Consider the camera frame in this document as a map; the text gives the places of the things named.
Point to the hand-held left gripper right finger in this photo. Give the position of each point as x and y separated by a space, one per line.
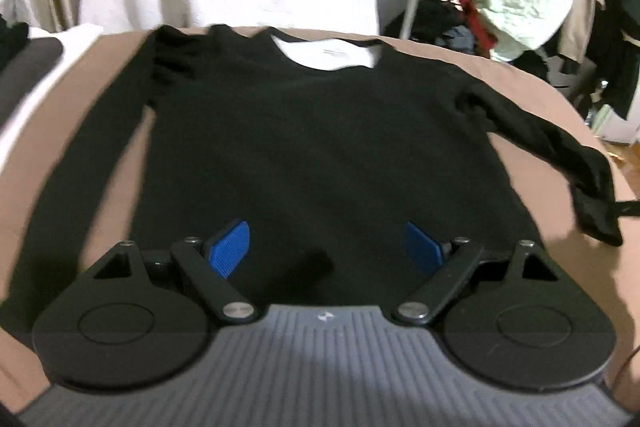
424 249

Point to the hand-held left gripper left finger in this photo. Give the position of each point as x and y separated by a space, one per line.
229 252

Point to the black long-sleeve sweater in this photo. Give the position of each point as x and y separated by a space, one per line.
310 147

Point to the pile of dark clothes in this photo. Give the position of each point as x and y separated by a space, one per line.
440 24

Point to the black hanging clothes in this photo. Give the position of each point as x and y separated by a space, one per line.
617 7

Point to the brown bed sheet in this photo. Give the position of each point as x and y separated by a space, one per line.
65 122

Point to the white box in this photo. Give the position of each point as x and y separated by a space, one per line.
612 122

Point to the red cloth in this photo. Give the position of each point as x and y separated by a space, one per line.
477 24

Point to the white bedding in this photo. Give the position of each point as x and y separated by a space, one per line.
50 57

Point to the grey folded garment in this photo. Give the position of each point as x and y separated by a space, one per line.
25 72

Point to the beige hanging garment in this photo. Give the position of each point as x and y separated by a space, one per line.
580 12

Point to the black folded garment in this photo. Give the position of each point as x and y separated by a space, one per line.
12 42

